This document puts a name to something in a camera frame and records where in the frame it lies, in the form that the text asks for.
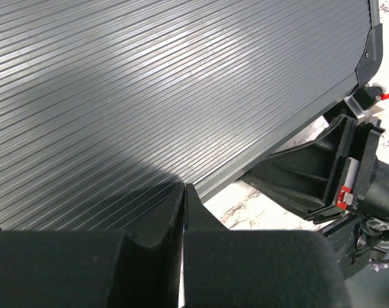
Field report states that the black poker set case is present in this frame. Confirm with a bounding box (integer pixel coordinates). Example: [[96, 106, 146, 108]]
[[0, 1, 381, 230]]

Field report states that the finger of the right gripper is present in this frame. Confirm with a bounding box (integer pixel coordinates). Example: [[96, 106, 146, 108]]
[[245, 115, 354, 221]]

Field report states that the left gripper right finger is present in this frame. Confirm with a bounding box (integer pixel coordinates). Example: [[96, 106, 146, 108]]
[[183, 184, 351, 307]]

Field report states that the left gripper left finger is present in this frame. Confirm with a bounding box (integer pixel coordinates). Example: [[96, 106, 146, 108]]
[[0, 183, 185, 307]]

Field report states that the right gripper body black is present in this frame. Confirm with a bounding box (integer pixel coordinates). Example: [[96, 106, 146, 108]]
[[312, 117, 389, 280]]

